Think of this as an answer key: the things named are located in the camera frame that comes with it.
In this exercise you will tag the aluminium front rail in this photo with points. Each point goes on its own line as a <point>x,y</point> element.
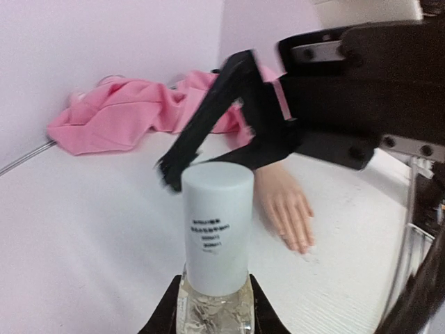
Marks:
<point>425,207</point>

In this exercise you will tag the mannequin hand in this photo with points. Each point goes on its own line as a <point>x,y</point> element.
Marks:
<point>285,206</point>

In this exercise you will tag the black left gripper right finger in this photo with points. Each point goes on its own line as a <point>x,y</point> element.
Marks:
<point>266,320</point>

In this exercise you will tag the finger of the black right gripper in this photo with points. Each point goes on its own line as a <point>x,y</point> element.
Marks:
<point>274,138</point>
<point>235,82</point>

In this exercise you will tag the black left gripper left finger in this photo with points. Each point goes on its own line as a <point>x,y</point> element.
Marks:
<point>163,318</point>

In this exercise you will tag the pink sweatshirt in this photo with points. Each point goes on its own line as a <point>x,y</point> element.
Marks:
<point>116,114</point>

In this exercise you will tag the clear nail polish bottle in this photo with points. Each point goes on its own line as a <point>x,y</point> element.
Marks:
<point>200,313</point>

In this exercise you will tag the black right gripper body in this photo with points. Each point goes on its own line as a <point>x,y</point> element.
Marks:
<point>358,88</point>

